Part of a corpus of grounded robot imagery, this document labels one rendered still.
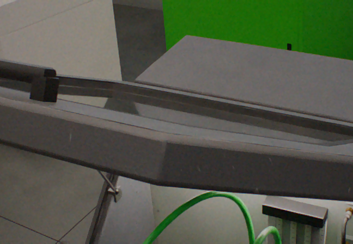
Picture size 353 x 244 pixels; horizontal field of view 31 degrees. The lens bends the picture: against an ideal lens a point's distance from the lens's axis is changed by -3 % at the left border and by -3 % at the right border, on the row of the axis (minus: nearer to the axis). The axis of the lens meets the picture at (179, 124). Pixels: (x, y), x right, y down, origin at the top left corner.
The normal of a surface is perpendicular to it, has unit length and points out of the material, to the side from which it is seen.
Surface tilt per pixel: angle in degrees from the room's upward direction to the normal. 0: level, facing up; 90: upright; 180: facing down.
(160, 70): 0
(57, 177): 0
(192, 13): 90
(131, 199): 90
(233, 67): 0
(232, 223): 90
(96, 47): 90
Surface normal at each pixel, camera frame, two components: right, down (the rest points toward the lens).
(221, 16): -0.61, 0.45
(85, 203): -0.07, -0.85
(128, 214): 0.88, 0.18
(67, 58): 0.69, 0.33
